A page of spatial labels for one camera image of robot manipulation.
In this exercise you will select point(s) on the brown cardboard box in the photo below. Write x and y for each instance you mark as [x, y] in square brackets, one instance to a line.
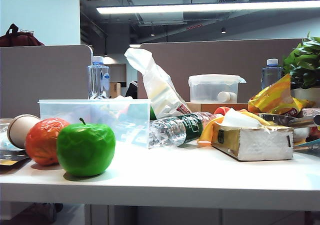
[205, 107]

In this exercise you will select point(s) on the small cardboard box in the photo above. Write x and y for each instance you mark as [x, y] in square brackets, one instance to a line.
[115, 90]

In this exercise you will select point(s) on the transparent plastic storage box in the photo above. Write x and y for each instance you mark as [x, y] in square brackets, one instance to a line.
[75, 110]

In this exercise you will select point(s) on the white yellow tissue box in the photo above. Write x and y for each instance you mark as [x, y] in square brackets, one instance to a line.
[262, 143]

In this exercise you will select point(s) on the white plastic bag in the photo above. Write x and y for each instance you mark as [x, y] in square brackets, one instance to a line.
[156, 87]

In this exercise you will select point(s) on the crushed water bottle green label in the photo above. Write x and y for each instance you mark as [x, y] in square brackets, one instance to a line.
[172, 131]

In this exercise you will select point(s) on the black office chair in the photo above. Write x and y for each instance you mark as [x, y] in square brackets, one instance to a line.
[131, 91]

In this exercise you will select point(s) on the lidded clear plastic container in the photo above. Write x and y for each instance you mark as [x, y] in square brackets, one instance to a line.
[212, 87]

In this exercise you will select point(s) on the orange red toy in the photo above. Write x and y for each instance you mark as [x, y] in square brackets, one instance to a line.
[221, 110]

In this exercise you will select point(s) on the small white bottle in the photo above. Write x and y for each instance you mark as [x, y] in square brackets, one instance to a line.
[227, 96]

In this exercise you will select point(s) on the clear water bottle blue label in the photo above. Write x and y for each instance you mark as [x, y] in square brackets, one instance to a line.
[96, 80]

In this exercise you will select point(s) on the brown desk partition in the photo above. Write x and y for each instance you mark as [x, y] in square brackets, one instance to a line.
[212, 57]

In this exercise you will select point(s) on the white tissue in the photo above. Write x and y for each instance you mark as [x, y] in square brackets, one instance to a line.
[237, 118]

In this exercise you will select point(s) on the green plastic apple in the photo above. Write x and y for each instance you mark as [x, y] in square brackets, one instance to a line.
[86, 150]

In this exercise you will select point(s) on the long ceiling light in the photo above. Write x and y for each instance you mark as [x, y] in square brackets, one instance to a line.
[207, 7]

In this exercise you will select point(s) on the yellow snack bag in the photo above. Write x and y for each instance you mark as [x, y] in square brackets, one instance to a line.
[273, 98]

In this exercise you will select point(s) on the blue tinted water bottle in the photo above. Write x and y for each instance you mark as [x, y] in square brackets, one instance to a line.
[271, 77]

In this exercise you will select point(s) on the grey desk partition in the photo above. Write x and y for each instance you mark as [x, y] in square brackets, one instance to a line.
[42, 75]

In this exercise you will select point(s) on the orange plastic fruit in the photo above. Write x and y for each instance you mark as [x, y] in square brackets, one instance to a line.
[41, 142]

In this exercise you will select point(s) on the white paper cup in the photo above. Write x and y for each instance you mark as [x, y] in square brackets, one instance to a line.
[20, 128]

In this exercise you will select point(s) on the white plant pot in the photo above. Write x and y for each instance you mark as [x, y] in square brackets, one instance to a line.
[306, 96]

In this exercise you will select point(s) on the green leafy plant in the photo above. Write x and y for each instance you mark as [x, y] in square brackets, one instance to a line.
[303, 65]

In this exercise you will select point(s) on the silver printed snack packet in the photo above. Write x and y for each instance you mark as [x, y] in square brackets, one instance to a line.
[311, 112]

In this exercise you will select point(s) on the dark red backpack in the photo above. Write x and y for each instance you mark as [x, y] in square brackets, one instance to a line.
[20, 40]

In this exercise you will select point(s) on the black flat packet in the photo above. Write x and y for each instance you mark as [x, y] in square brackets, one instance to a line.
[11, 157]

